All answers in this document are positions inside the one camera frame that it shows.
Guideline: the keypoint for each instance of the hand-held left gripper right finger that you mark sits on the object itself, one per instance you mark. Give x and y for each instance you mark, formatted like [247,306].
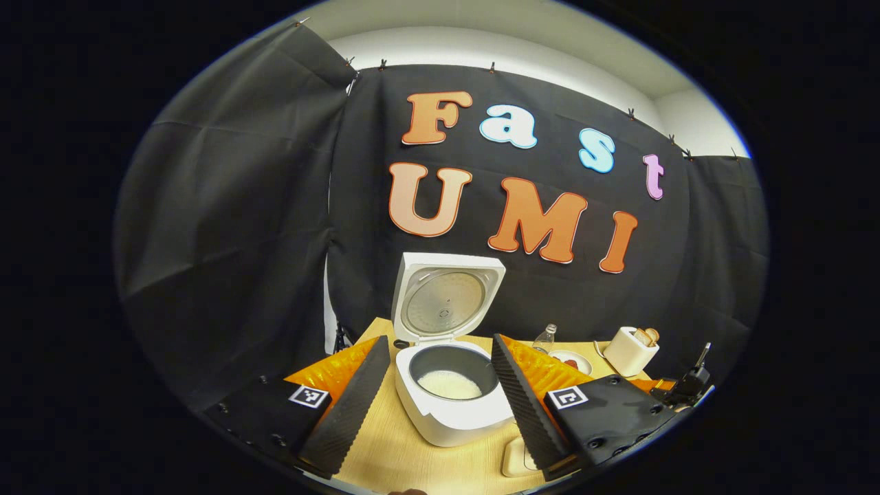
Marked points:
[522,405]

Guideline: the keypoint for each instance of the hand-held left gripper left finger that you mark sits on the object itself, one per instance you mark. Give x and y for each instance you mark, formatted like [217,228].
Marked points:
[354,405]

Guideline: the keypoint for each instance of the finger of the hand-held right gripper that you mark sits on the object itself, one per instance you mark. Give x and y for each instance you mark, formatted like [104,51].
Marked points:
[650,385]

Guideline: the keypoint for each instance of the white rice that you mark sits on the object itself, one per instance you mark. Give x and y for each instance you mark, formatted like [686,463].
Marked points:
[450,385]

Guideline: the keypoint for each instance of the white rice cooker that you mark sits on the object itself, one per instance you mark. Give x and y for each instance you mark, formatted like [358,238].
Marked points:
[440,426]

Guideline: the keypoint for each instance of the white toaster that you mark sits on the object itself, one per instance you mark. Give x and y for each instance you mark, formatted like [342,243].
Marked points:
[625,354]

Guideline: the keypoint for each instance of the toast bread slice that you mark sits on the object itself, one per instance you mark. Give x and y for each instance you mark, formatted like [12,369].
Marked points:
[653,335]
[643,337]

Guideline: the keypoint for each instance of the cream shallow dish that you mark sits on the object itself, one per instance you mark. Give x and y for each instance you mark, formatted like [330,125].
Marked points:
[512,460]

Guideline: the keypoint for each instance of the red meat piece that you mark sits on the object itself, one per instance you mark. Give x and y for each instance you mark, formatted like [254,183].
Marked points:
[570,363]

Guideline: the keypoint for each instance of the black tripod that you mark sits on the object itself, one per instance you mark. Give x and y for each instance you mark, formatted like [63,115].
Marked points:
[342,338]

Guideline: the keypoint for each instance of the white round plate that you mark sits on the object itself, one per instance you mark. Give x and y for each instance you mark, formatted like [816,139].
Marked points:
[583,362]

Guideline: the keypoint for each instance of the clear plastic water bottle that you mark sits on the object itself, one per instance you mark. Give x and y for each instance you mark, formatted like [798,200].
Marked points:
[544,338]

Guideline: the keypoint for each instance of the black backdrop cloth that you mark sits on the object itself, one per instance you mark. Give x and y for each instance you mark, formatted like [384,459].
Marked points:
[227,240]

